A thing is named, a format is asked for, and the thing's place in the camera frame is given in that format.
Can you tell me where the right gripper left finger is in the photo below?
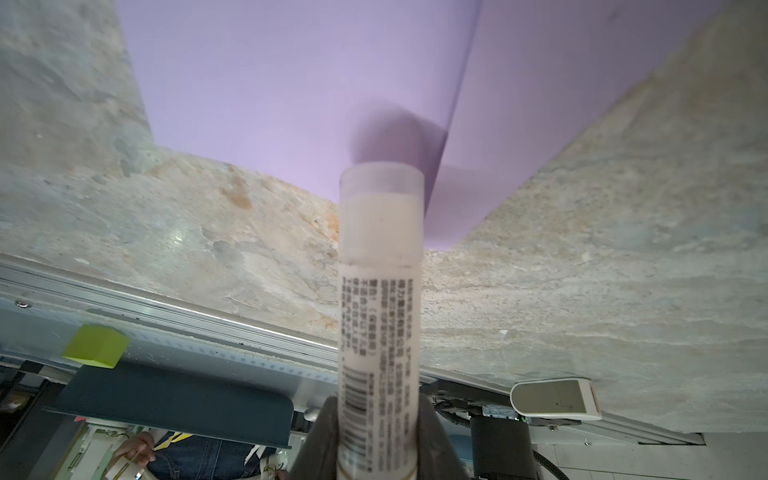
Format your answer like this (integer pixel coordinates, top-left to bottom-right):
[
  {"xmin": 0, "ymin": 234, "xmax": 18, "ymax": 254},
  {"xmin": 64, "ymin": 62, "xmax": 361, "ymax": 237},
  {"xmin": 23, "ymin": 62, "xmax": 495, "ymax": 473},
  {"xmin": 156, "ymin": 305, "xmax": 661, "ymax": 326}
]
[{"xmin": 288, "ymin": 396, "xmax": 340, "ymax": 480}]

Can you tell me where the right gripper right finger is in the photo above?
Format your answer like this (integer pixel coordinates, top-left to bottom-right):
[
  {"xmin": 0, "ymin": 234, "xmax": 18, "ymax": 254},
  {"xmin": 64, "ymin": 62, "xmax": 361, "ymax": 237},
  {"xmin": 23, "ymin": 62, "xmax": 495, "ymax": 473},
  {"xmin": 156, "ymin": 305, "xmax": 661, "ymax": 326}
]
[{"xmin": 416, "ymin": 394, "xmax": 470, "ymax": 480}]

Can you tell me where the white glue stick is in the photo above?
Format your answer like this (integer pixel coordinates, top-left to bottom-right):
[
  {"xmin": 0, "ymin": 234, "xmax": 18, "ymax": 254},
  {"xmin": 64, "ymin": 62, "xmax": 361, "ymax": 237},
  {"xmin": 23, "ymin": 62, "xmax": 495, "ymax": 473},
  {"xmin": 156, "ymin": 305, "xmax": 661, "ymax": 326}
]
[{"xmin": 337, "ymin": 162, "xmax": 424, "ymax": 479}]

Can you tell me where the purple paper sheet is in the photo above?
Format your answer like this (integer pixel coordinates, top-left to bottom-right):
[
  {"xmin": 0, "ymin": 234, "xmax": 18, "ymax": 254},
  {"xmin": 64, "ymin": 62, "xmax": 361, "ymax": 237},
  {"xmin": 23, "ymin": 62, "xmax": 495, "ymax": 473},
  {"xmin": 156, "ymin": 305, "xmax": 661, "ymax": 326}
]
[{"xmin": 116, "ymin": 1, "xmax": 722, "ymax": 250}]

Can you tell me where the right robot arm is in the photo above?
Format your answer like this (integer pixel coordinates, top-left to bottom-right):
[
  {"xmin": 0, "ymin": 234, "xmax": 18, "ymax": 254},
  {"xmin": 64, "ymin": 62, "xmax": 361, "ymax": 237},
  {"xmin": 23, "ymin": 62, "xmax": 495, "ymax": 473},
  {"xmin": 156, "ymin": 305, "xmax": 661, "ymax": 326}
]
[{"xmin": 287, "ymin": 394, "xmax": 567, "ymax": 480}]

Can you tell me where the person's hand in background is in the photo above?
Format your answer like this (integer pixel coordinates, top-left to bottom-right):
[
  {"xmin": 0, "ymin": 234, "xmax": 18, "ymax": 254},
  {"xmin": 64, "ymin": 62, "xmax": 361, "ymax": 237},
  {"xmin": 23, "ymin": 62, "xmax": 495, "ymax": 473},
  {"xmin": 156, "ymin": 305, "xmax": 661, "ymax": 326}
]
[{"xmin": 105, "ymin": 431, "xmax": 156, "ymax": 473}]

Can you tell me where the white pink stapler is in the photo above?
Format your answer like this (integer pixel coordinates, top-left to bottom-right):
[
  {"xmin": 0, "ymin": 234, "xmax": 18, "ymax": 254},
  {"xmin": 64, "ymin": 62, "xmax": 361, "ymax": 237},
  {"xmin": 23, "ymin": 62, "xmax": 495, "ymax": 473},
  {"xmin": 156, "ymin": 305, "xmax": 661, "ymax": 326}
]
[{"xmin": 509, "ymin": 377, "xmax": 603, "ymax": 421}]

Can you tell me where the dark teal chair seat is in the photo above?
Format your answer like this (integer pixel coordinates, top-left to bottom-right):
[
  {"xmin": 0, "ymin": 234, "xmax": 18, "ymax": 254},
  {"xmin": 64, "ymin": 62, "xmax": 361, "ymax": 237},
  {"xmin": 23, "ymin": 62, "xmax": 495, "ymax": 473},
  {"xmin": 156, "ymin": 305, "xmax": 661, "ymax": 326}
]
[{"xmin": 51, "ymin": 362, "xmax": 294, "ymax": 448}]

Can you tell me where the green sticky note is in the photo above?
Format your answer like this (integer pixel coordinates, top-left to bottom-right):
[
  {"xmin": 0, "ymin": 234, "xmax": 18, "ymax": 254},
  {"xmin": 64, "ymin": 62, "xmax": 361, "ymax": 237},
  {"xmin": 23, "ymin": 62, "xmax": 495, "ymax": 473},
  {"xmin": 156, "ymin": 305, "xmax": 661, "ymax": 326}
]
[{"xmin": 62, "ymin": 325, "xmax": 130, "ymax": 369}]

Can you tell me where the aluminium rail frame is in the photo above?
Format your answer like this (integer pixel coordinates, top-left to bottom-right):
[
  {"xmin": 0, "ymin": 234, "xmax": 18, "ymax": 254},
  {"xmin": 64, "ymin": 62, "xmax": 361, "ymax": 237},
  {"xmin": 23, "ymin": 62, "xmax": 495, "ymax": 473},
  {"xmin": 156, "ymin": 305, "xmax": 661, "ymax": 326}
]
[{"xmin": 1, "ymin": 255, "xmax": 337, "ymax": 410}]

